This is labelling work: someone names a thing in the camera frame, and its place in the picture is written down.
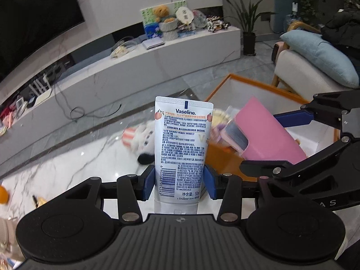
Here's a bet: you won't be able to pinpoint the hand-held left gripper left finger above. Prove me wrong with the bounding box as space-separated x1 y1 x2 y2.
59 164 156 223

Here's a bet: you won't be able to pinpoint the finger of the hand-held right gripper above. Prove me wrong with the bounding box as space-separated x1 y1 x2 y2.
240 136 353 187
274 91 360 140

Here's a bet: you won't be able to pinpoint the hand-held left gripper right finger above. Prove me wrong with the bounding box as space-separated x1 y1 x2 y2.
204 164 285 223

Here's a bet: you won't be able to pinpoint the orange storage box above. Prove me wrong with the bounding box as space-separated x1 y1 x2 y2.
206 74 342 181

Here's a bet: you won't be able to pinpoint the pink case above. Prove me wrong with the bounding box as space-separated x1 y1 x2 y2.
220 96 307 165

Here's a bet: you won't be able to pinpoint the white lotion tube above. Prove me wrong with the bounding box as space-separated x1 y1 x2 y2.
154 96 214 215

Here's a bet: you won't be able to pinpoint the cream crochet doll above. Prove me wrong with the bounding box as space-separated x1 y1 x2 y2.
209 108 240 150

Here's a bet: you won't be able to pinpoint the white dog plush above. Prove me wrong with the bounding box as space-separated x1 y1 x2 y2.
121 120 157 165

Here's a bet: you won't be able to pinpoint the beige armchair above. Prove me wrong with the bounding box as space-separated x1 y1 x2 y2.
271 20 360 102

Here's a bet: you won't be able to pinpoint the dark coat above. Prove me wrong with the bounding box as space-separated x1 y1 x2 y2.
321 8 360 71

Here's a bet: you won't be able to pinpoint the potted long-leaf plant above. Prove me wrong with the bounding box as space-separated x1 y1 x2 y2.
216 0 275 56

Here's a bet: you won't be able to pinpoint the white marble cabinet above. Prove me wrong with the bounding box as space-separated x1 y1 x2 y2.
0 24 243 165

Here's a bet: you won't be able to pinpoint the black and white toy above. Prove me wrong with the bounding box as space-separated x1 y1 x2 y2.
206 16 233 33

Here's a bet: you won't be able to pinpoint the round printed fan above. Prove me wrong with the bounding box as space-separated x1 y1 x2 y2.
192 9 207 29

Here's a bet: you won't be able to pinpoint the white router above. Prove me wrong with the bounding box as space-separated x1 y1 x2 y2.
27 74 53 106

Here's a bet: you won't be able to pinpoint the white paper fan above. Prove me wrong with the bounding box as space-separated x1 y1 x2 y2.
175 5 192 26

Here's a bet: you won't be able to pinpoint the woven baskets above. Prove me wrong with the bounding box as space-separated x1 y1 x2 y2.
159 18 181 41

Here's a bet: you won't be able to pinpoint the brown teddy bear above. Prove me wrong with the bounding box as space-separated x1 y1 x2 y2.
153 5 171 23

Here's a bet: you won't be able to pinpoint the brown teddy bear display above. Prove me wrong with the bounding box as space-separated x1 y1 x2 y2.
140 0 188 39

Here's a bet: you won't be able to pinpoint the black television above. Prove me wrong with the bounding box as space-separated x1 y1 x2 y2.
0 0 85 83

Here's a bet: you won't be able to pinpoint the black cable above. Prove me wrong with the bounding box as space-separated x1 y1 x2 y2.
53 81 122 119

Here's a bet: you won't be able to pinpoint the white items with cords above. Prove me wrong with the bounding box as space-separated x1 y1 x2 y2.
110 36 138 60

